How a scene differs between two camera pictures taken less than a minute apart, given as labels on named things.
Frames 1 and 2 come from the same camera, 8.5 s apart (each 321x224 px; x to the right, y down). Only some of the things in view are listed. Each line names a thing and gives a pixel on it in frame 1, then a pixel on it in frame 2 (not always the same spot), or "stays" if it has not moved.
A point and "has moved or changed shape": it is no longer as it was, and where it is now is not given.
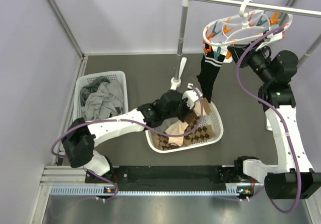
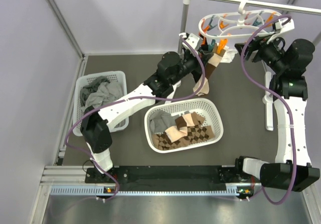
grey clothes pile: (101, 99) stays
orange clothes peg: (206, 50) → (204, 39)
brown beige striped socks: (178, 128) → (214, 58)
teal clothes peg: (216, 53) → (210, 46)
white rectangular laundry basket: (100, 95) stays
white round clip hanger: (247, 2) has moved or changed shape
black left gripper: (182, 118) → (192, 56)
